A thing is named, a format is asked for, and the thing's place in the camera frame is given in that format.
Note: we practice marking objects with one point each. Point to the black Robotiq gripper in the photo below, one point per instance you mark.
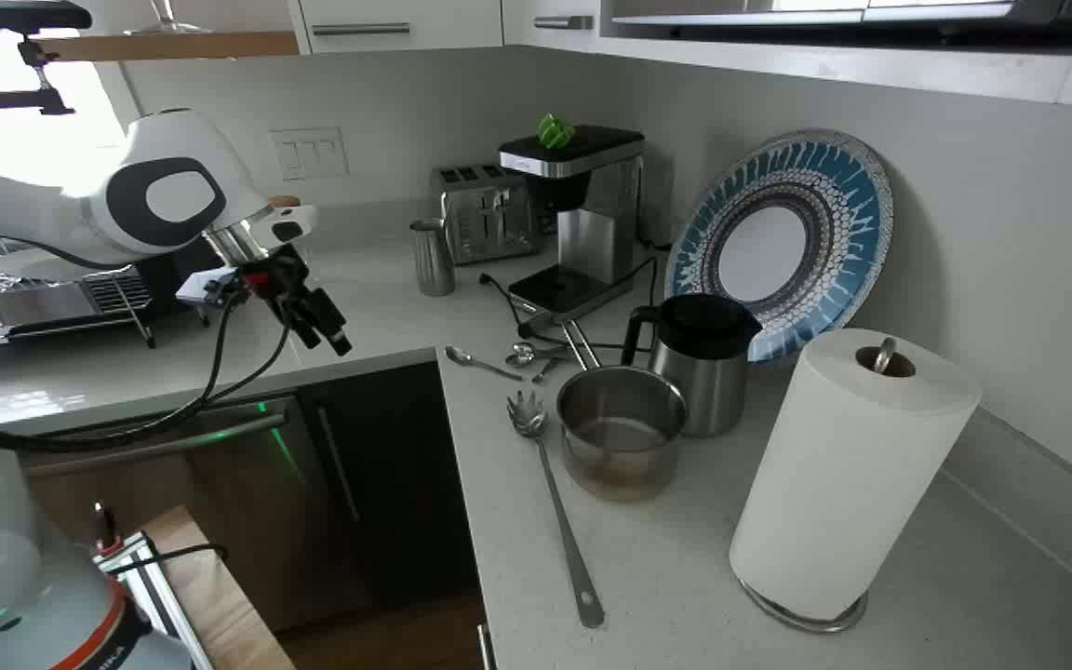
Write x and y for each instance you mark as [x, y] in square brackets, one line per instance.
[290, 281]

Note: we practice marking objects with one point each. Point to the large silver spoon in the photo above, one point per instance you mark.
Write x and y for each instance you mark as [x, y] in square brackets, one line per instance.
[468, 359]

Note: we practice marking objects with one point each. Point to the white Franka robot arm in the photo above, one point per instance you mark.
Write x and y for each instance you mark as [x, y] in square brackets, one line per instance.
[17, 209]

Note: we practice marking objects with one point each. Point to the small round silver spoon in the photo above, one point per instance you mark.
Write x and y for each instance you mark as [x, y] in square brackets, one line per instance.
[518, 355]

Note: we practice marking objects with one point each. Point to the slender small silver spoon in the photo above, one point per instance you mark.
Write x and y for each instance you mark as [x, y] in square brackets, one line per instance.
[553, 367]

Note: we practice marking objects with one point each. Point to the small steel cup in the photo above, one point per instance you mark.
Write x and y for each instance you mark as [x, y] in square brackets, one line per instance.
[434, 259]

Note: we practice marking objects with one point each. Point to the black countertop object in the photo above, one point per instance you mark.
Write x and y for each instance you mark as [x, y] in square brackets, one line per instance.
[186, 264]

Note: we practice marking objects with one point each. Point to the dark lower cabinet front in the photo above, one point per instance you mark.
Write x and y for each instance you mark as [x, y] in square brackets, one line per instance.
[399, 487]

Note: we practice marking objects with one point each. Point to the silver toaster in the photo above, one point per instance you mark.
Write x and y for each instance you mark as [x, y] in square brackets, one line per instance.
[487, 219]

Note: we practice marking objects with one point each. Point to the wooden lower cabinet front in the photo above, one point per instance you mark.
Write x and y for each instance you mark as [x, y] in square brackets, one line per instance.
[226, 522]

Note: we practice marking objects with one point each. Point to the metal dish rack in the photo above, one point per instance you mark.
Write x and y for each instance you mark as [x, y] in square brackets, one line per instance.
[38, 302]

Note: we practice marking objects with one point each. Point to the small green object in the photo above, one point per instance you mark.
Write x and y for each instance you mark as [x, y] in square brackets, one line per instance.
[556, 132]

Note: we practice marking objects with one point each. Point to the black and steel coffee maker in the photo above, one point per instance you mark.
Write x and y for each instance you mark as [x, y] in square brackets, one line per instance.
[588, 168]

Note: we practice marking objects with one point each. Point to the wide white upper cabinet door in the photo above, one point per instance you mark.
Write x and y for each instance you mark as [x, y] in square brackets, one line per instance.
[399, 23]

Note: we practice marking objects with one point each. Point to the wooden shelf board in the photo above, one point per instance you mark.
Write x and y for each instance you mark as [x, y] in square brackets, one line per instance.
[164, 48]

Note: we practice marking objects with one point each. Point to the narrow white upper cabinet door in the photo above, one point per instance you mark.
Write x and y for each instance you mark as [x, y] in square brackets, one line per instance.
[556, 20]

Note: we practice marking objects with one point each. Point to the steel carafe with black lid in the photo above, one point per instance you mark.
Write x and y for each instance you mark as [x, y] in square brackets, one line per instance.
[710, 374]

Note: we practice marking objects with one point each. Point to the blue and white patterned plate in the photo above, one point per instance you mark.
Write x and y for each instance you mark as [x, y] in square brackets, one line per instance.
[800, 237]

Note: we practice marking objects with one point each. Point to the white paper towel roll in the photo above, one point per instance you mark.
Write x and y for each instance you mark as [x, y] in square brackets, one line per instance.
[846, 487]

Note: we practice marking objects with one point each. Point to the metal paper towel holder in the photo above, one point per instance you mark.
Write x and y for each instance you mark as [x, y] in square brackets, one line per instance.
[808, 615]

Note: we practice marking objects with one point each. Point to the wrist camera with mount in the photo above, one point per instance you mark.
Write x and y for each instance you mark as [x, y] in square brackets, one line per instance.
[215, 288]

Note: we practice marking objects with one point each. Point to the silver metal bracket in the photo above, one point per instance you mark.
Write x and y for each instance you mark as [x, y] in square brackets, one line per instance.
[146, 582]

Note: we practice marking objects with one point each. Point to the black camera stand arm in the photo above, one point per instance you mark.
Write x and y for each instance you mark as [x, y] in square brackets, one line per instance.
[3, 15]

